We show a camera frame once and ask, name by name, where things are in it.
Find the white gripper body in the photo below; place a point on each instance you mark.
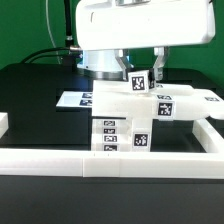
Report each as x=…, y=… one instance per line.
x=104, y=24

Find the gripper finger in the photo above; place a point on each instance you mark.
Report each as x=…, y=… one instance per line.
x=122, y=58
x=156, y=72

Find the white chair back frame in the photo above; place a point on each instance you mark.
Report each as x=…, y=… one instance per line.
x=165, y=102

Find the white chair seat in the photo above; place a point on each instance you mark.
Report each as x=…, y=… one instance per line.
x=111, y=135

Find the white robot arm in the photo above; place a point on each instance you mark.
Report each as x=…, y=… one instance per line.
x=102, y=63

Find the white marker sheet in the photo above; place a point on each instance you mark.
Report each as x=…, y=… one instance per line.
x=75, y=99

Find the white part at left edge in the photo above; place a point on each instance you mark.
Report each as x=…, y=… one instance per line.
x=3, y=123

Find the white U-shaped fence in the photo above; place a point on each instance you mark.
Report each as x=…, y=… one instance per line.
x=206, y=165

